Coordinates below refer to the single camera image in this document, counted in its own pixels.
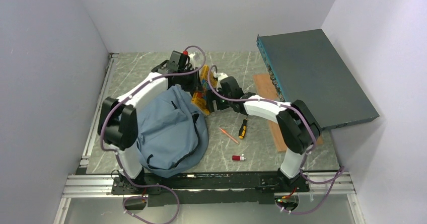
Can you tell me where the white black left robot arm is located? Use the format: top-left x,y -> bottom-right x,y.
98,50 -> 208,194

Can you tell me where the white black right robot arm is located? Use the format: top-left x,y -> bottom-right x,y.
208,77 -> 321,191

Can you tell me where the orange pencil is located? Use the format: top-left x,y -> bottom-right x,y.
219,127 -> 239,145

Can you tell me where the orange blue Treehouse book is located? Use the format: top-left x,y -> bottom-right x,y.
191,65 -> 218,116

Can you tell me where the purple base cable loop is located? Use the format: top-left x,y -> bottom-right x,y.
122,182 -> 181,224

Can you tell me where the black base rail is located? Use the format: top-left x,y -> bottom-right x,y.
111,171 -> 310,207

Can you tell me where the small red white tube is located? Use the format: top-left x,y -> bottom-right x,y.
232,155 -> 246,161

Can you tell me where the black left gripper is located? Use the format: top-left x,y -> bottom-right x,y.
178,66 -> 204,93

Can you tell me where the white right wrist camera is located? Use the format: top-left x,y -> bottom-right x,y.
213,72 -> 228,83

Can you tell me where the yellow black screwdriver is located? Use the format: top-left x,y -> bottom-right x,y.
238,115 -> 248,139

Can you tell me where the brown wooden board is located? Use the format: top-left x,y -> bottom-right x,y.
253,73 -> 324,153

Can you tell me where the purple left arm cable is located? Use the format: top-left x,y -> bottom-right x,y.
99,45 -> 207,186

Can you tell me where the dark teal network switch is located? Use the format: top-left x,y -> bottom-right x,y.
256,29 -> 380,130

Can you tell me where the blue student backpack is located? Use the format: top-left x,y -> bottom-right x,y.
136,86 -> 209,178

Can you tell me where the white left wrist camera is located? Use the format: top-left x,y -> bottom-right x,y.
184,50 -> 204,70

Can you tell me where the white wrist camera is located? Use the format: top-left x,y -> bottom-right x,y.
184,50 -> 204,70
213,72 -> 228,83

